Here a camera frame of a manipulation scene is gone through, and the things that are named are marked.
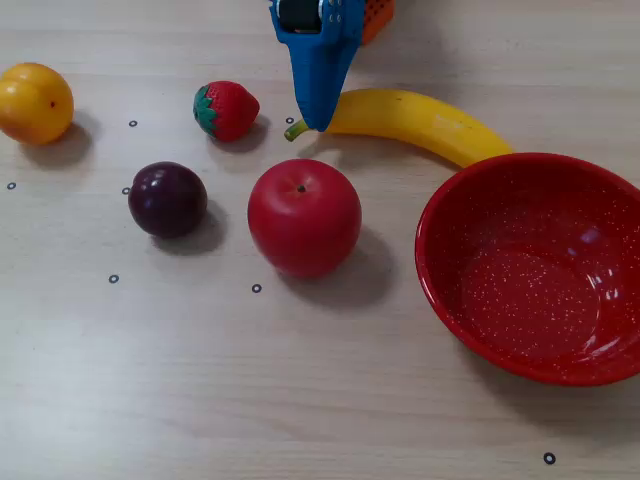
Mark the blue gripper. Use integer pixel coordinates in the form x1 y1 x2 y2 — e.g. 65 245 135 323
269 0 367 133

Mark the yellow toy banana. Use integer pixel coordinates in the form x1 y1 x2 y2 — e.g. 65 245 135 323
284 88 515 169

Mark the red speckled bowl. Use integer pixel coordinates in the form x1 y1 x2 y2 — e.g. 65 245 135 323
414 152 640 387

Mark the red toy strawberry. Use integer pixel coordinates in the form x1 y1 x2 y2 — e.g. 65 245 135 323
192 80 261 143

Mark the red toy apple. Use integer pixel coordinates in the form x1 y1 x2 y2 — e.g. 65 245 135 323
247 158 363 279

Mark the purple toy plum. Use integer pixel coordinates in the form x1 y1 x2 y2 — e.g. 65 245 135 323
127 160 209 239

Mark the yellow toy peach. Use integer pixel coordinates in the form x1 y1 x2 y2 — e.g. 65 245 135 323
0 62 75 146

